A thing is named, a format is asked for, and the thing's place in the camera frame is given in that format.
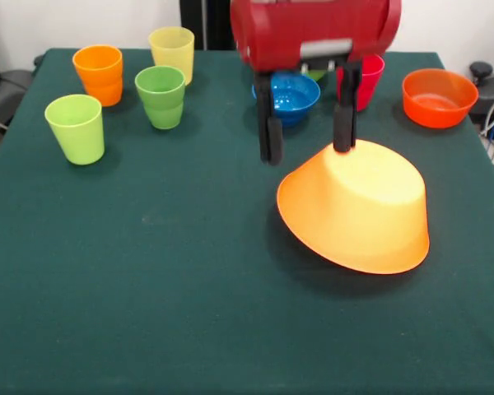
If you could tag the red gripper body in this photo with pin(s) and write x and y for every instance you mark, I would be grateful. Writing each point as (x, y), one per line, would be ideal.
(280, 29)

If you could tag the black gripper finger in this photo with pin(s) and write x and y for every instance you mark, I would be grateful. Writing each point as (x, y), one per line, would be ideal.
(271, 140)
(346, 123)

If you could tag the large orange bowl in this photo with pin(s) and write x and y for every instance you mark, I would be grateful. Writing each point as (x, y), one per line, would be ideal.
(354, 218)

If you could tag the blue bowl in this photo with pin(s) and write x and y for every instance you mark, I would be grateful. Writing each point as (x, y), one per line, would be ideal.
(296, 98)

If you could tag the red cup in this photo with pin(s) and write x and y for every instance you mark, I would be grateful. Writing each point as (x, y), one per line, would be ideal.
(370, 82)

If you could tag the small red-orange bowl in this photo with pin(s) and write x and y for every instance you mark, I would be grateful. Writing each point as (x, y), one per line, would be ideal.
(440, 103)

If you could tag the yellow cup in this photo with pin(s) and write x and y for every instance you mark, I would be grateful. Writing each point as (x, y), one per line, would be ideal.
(171, 49)

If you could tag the orange cup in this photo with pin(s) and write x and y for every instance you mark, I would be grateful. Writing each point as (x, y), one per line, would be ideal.
(101, 82)

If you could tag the lime green cup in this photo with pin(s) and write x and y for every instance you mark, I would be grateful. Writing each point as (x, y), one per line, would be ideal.
(76, 131)

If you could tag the dark green tablecloth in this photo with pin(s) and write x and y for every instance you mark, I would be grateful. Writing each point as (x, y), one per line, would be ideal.
(148, 308)

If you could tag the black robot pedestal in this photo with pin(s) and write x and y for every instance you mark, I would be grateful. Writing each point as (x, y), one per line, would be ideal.
(206, 20)

